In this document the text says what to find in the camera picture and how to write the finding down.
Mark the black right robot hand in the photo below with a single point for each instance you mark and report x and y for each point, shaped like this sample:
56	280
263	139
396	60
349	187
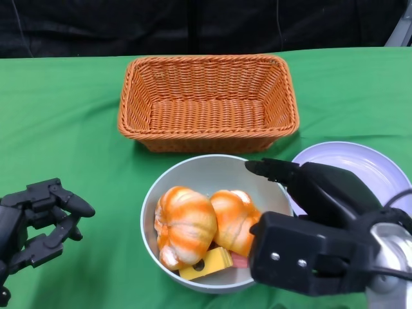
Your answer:
289	251

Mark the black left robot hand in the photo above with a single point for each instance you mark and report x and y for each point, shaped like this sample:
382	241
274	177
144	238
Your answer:
19	225

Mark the pink layered cake slice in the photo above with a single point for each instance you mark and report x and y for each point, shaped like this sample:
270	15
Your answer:
239	260

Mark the orange striped bread roll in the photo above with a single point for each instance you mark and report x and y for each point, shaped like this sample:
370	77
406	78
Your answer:
231	222
183	222

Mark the yellow cake slice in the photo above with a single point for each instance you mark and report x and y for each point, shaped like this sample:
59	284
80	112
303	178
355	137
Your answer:
212	260

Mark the pale green bowl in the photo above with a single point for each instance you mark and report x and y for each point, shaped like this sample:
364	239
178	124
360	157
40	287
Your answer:
209	174

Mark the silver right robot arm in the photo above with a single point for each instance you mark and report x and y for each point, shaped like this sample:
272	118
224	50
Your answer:
392	241

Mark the lavender plate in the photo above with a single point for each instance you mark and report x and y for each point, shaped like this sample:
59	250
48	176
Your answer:
354	157

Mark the orange wicker basket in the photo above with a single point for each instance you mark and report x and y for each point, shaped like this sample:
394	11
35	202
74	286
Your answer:
209	116

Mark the green tablecloth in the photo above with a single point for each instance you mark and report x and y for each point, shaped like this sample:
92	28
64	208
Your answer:
64	112

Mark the black backdrop cloth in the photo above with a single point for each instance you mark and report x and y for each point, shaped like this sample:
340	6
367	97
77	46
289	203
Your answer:
193	25

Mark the grey metal frame leg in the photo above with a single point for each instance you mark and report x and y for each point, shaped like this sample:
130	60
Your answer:
402	32

